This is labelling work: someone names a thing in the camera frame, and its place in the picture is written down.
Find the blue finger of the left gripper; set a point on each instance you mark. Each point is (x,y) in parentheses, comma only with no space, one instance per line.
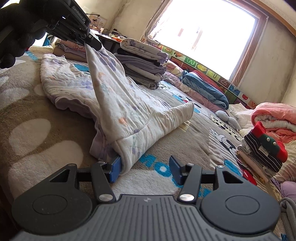
(93,42)

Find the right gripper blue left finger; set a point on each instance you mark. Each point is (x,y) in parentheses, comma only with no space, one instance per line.
(101,175)

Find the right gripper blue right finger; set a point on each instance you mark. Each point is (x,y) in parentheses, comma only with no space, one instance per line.
(190,176)

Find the white floral quilted pajama garment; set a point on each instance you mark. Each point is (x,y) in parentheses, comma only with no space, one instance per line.
(127,117)

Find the pastel folded clothes stack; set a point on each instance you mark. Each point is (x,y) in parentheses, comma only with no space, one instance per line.
(69,50)

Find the grey purple folded clothes stack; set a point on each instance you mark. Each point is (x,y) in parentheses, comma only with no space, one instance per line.
(143,63)

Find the red striped folded clothes stack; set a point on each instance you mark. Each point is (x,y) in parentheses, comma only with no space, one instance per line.
(262,153)

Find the black gloved hand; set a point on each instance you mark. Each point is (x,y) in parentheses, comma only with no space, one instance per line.
(21,18)

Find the dark cluttered desk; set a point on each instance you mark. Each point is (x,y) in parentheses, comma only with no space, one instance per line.
(108,43)

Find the light blue plush toy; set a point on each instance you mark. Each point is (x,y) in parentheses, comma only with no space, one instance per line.
(227,119)

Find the window curtain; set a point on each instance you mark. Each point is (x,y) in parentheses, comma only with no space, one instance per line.
(154,21)

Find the Mickey Mouse plush blanket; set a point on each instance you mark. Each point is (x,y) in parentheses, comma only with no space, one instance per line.
(53,113)

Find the blue folded blanket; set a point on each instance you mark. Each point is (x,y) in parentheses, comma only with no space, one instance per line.
(208,91)

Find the cream patterned quilt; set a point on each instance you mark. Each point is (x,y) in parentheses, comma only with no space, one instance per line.
(243,116)

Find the pink purple floral bedding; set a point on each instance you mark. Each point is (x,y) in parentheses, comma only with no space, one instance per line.
(173,74)

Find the colourful alphabet play mat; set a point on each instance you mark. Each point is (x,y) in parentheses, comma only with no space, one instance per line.
(233,93)

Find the pink white rolled quilt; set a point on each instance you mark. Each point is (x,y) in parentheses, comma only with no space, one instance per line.
(277,118)

